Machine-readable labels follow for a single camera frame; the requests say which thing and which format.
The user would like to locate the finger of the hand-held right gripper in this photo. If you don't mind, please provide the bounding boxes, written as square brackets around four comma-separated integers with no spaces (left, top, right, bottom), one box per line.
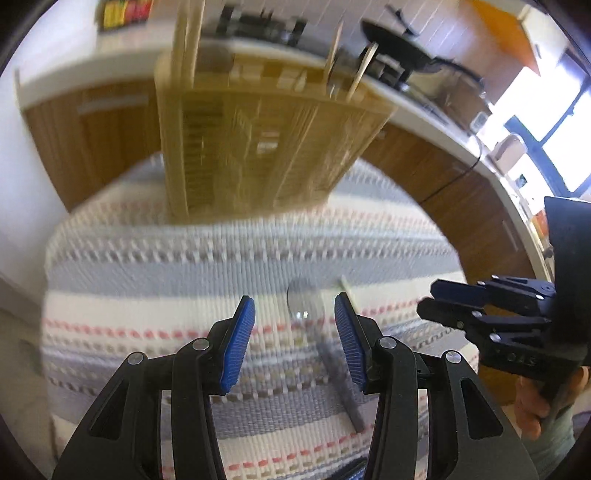
[429,275,555,319]
[417,298,550,352]

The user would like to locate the bright window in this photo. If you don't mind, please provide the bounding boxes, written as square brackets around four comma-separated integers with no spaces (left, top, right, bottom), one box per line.
[489,69,591,199]

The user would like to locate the person's right hand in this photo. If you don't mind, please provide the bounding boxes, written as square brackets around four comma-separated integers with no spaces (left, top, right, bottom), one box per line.
[515,375,556,441]

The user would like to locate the wooden kitchen counter cabinet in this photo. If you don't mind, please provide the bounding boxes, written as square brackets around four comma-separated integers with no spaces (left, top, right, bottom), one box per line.
[14,39,555,407]

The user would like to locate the black wok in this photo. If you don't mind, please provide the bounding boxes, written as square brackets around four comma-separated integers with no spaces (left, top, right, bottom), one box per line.
[360,18,483,86]

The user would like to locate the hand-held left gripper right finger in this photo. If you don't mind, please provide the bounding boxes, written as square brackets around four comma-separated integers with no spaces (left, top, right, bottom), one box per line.
[334,292,541,480]

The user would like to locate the yellow plastic utensil basket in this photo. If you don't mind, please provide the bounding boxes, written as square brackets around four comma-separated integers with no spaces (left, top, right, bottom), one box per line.
[154,46,398,227]

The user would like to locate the black gas stove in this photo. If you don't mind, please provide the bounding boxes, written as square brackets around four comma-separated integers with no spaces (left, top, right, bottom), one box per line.
[217,4,411,86]

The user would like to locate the brown rice cooker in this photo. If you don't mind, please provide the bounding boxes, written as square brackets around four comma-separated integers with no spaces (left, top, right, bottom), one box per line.
[427,69,490,118]

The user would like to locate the dark sauce bottle yellow label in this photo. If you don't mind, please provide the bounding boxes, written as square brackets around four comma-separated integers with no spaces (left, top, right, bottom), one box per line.
[99,0,127,31]

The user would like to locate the black power cable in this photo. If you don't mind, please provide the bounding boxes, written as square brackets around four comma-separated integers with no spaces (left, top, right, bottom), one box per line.
[421,131,485,205]

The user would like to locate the dark sauce bottle red label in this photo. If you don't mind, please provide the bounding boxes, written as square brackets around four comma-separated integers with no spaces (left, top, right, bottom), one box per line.
[124,0,154,24]

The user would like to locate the clear plastic spoon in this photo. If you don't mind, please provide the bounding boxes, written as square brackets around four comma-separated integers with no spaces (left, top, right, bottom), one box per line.
[286,277,366,432]

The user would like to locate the black lid handle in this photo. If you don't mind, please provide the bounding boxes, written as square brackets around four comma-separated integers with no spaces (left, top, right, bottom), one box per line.
[385,4,421,35]

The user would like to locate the striped woven table mat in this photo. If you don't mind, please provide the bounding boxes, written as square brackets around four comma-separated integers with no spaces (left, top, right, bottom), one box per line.
[39,154,481,480]

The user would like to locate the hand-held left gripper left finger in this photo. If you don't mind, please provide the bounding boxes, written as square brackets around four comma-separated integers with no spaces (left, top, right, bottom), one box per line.
[52,295,257,480]

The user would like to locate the orange wall cabinet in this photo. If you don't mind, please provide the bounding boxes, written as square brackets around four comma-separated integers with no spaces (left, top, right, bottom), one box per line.
[466,0,546,77]

